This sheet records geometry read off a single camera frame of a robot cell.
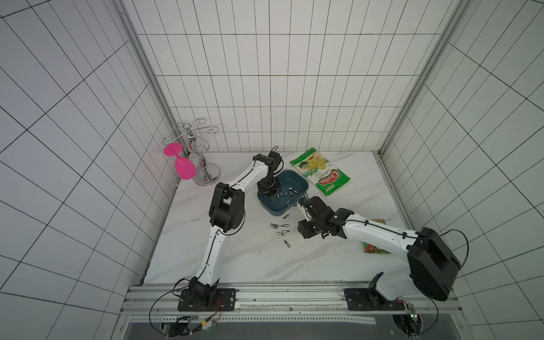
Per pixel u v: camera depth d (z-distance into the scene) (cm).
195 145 92
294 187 104
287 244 86
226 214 60
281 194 101
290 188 104
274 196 99
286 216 94
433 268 42
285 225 91
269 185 86
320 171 110
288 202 98
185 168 91
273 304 72
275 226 90
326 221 64
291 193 104
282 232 89
